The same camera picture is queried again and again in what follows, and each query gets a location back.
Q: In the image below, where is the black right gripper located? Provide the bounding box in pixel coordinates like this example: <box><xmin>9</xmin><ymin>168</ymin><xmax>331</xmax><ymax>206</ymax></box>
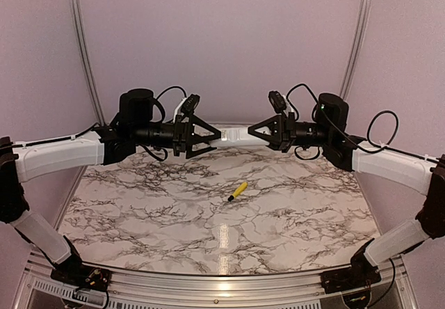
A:
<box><xmin>248</xmin><ymin>111</ymin><xmax>332</xmax><ymax>152</ymax></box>

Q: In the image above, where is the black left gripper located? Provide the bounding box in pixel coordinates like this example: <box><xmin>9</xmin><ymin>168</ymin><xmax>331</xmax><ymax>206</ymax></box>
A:
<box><xmin>131</xmin><ymin>112</ymin><xmax>221</xmax><ymax>158</ymax></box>

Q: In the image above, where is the white remote control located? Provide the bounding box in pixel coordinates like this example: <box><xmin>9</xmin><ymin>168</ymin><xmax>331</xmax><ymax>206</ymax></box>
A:
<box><xmin>209</xmin><ymin>126</ymin><xmax>269</xmax><ymax>148</ymax></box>

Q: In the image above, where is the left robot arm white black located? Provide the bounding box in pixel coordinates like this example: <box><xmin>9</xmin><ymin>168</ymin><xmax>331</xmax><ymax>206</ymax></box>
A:
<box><xmin>1</xmin><ymin>88</ymin><xmax>221</xmax><ymax>292</ymax></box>

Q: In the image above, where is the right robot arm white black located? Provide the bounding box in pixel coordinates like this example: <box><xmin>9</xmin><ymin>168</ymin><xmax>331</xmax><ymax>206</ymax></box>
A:
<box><xmin>248</xmin><ymin>91</ymin><xmax>444</xmax><ymax>294</ymax></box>

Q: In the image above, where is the yellow screwdriver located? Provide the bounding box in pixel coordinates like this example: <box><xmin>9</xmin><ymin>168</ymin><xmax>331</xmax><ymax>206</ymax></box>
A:
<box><xmin>227</xmin><ymin>182</ymin><xmax>248</xmax><ymax>202</ymax></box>

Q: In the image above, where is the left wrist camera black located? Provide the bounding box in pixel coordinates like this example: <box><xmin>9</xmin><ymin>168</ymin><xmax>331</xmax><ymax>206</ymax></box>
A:
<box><xmin>181</xmin><ymin>94</ymin><xmax>200</xmax><ymax>115</ymax></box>

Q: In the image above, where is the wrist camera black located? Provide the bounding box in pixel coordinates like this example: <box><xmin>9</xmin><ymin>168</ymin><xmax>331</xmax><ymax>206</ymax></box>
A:
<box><xmin>181</xmin><ymin>94</ymin><xmax>200</xmax><ymax>115</ymax></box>
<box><xmin>268</xmin><ymin>90</ymin><xmax>286</xmax><ymax>114</ymax></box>

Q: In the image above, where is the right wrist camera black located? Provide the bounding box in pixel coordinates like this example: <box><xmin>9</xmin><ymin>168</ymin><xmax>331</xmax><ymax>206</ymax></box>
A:
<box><xmin>268</xmin><ymin>90</ymin><xmax>286</xmax><ymax>114</ymax></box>

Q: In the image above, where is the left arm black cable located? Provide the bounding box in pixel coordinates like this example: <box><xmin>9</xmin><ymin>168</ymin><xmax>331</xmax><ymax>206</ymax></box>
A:
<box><xmin>154</xmin><ymin>85</ymin><xmax>188</xmax><ymax>122</ymax></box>

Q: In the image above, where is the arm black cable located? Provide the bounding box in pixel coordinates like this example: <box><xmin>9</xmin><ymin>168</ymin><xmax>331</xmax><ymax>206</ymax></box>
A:
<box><xmin>154</xmin><ymin>85</ymin><xmax>188</xmax><ymax>122</ymax></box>
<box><xmin>368</xmin><ymin>110</ymin><xmax>400</xmax><ymax>149</ymax></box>

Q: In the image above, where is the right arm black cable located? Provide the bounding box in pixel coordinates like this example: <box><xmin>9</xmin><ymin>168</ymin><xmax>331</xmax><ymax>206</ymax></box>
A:
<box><xmin>368</xmin><ymin>110</ymin><xmax>400</xmax><ymax>149</ymax></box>

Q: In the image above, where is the right aluminium frame post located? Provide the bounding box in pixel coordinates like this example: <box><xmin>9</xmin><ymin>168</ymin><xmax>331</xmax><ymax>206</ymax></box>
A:
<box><xmin>339</xmin><ymin>0</ymin><xmax>371</xmax><ymax>100</ymax></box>

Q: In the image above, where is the aluminium frame post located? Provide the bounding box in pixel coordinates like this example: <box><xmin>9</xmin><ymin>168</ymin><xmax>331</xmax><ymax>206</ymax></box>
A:
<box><xmin>70</xmin><ymin>0</ymin><xmax>106</xmax><ymax>125</ymax></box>
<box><xmin>339</xmin><ymin>0</ymin><xmax>371</xmax><ymax>100</ymax></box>

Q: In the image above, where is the front aluminium rail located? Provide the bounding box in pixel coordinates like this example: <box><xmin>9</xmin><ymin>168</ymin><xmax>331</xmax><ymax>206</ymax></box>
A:
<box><xmin>13</xmin><ymin>251</ymin><xmax>418</xmax><ymax>308</ymax></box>

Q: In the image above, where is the left aluminium frame post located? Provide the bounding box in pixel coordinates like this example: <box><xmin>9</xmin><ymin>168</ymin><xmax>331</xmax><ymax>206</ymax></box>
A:
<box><xmin>70</xmin><ymin>0</ymin><xmax>106</xmax><ymax>125</ymax></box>

